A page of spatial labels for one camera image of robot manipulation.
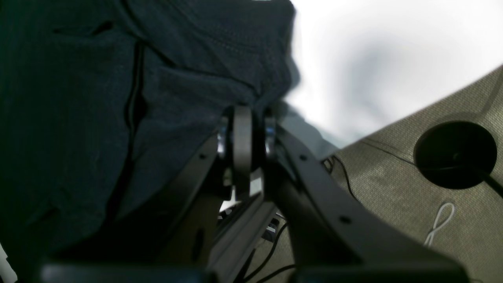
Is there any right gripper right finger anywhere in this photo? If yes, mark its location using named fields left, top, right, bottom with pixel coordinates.
left=263, top=111, right=469, bottom=283

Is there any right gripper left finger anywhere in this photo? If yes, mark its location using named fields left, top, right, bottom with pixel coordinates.
left=36, top=106, right=253, bottom=283

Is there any black T-shirt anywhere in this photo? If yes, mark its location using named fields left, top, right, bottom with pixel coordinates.
left=0, top=0, right=301, bottom=276

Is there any white cable on floor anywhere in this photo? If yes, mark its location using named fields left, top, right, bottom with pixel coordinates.
left=424, top=202, right=455, bottom=247

